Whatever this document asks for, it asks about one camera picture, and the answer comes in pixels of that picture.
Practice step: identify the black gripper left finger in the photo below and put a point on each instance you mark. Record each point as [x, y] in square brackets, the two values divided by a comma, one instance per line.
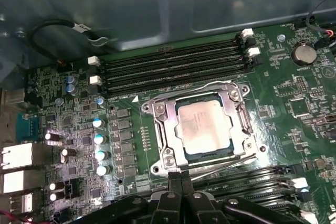
[174, 182]

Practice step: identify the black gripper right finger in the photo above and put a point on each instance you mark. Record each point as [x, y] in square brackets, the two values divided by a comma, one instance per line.
[187, 182]

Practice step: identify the metal locking lever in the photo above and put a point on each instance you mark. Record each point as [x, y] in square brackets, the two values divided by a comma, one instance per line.
[215, 83]
[223, 167]

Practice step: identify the metal socket cover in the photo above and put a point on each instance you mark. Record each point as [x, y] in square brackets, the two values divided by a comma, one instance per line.
[171, 132]

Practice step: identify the silver CPU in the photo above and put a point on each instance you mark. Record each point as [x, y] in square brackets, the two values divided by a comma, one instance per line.
[202, 127]

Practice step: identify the CPU socket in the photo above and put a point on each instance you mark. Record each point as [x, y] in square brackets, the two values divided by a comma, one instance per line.
[168, 158]

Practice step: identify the black RAM slot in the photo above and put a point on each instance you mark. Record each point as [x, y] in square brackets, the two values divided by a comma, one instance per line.
[170, 61]
[170, 70]
[170, 52]
[249, 187]
[262, 200]
[170, 79]
[236, 176]

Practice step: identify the green motherboard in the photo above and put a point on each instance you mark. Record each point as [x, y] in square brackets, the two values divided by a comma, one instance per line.
[275, 90]

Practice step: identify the round coin battery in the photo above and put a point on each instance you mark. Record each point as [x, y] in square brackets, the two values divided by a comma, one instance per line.
[303, 54]

